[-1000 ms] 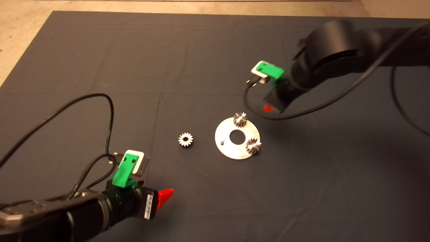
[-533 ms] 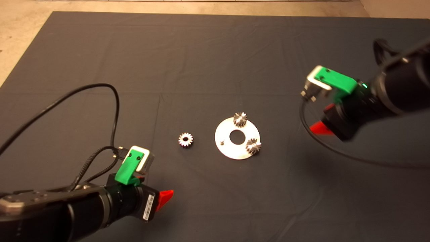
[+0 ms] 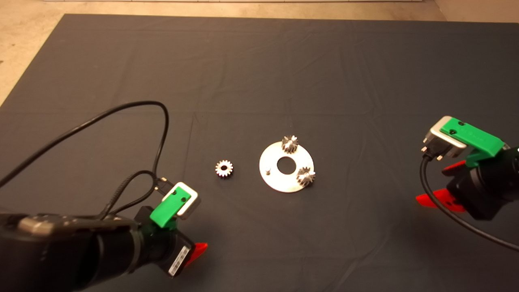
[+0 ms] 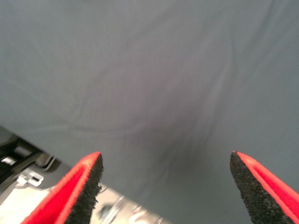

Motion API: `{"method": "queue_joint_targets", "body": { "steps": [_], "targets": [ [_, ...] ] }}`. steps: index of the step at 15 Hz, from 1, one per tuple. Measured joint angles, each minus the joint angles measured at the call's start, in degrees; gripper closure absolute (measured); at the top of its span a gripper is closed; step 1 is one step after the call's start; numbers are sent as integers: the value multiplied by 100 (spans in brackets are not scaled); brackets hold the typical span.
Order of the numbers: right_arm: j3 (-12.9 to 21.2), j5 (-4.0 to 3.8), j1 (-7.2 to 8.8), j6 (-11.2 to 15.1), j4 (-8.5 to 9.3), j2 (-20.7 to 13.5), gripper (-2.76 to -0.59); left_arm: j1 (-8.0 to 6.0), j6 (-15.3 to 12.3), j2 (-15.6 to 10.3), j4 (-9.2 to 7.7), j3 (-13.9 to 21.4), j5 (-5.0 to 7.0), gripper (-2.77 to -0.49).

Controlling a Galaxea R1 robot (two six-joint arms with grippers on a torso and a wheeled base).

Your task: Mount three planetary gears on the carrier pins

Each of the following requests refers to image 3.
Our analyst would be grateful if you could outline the right camera black cable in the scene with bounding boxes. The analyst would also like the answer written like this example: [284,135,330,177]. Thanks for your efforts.
[420,156,519,252]

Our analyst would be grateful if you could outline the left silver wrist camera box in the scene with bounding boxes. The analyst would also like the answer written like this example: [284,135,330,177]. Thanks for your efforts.
[162,182,201,221]

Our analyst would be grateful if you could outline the shiny steel planetary gear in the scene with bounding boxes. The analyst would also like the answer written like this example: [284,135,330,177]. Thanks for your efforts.
[214,160,234,179]

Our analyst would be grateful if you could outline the dark grey table cloth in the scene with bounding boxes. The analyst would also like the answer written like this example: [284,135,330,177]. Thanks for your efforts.
[0,14,519,292]

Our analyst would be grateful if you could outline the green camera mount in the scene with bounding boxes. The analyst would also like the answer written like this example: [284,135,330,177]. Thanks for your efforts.
[440,118,505,167]
[150,187,191,230]

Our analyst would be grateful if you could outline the thin smooth black cable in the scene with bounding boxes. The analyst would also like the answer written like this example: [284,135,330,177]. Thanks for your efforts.
[0,101,169,191]

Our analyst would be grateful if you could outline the round metal carrier plate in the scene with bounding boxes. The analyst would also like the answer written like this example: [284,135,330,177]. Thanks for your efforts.
[259,140,315,193]

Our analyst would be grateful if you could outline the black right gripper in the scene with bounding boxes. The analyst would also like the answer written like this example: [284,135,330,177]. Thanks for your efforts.
[416,148,519,221]

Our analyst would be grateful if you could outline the right green camera mount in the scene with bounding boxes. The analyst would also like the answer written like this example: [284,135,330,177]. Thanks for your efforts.
[440,118,505,167]

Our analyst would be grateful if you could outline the dark steel planetary gear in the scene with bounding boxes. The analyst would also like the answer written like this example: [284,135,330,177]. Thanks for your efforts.
[281,135,299,154]
[296,167,316,187]

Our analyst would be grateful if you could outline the braided black cable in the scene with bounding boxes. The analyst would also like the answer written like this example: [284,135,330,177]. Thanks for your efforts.
[99,170,163,219]

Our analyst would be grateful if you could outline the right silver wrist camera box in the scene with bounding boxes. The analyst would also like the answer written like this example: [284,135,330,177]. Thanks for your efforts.
[422,116,467,161]

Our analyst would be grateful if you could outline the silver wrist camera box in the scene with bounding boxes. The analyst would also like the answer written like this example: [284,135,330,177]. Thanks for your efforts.
[422,116,467,161]
[162,182,201,221]

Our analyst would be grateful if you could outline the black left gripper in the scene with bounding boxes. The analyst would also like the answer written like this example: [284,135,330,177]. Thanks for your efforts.
[134,206,208,278]

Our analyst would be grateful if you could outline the left green camera mount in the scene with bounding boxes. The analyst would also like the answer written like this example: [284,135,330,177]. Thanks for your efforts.
[150,187,191,230]

